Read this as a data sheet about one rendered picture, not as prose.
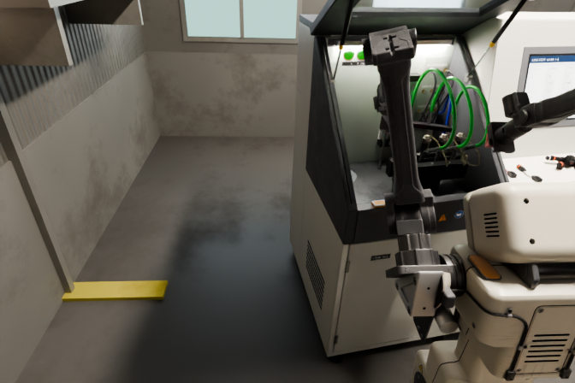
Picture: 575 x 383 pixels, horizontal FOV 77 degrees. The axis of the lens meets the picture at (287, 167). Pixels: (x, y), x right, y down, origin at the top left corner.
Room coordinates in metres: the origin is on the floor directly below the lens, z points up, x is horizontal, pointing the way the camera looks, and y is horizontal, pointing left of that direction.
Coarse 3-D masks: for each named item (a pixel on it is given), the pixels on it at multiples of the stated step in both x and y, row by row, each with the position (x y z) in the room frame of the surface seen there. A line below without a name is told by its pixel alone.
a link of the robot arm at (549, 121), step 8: (560, 96) 0.87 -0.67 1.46; (568, 96) 0.85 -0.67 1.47; (528, 104) 0.95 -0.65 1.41; (536, 104) 0.93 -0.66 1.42; (544, 104) 0.90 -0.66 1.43; (552, 104) 0.89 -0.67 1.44; (560, 104) 0.86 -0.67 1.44; (568, 104) 0.84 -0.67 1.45; (536, 112) 0.92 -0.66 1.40; (544, 112) 0.89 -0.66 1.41; (552, 112) 0.88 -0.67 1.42; (560, 112) 0.85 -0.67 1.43; (568, 112) 0.84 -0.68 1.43; (528, 120) 0.93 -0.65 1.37; (536, 120) 0.91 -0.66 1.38; (544, 120) 0.89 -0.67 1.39; (552, 120) 0.89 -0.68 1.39; (560, 120) 0.89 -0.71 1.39
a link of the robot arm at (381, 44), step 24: (384, 48) 0.71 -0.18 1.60; (408, 48) 0.69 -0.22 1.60; (384, 72) 0.69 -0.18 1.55; (408, 72) 0.69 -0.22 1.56; (408, 96) 0.68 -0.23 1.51; (408, 120) 0.67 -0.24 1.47; (408, 144) 0.66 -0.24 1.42; (408, 168) 0.65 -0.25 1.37; (408, 192) 0.64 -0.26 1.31; (432, 216) 0.62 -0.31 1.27
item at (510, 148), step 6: (492, 126) 1.08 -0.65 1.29; (498, 126) 1.08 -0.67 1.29; (504, 126) 1.03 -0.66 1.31; (492, 132) 1.07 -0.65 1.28; (498, 132) 1.04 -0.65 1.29; (504, 132) 1.02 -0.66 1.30; (492, 138) 1.05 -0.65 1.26; (498, 138) 1.04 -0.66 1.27; (504, 138) 1.02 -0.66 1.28; (510, 138) 1.00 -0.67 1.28; (516, 138) 1.00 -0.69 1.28; (498, 144) 1.04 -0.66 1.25; (504, 144) 1.04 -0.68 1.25; (510, 144) 1.04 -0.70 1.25; (498, 150) 1.02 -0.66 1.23; (504, 150) 1.02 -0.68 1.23; (510, 150) 1.02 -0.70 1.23
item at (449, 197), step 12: (468, 192) 1.21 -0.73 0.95; (360, 204) 1.10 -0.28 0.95; (444, 204) 1.14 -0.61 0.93; (456, 204) 1.15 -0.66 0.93; (360, 216) 1.06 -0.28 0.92; (372, 216) 1.07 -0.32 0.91; (384, 216) 1.08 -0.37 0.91; (360, 228) 1.06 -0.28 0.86; (372, 228) 1.08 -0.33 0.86; (384, 228) 1.09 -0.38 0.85; (444, 228) 1.15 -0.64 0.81; (456, 228) 1.16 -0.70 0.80; (360, 240) 1.07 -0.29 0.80; (372, 240) 1.08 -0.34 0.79
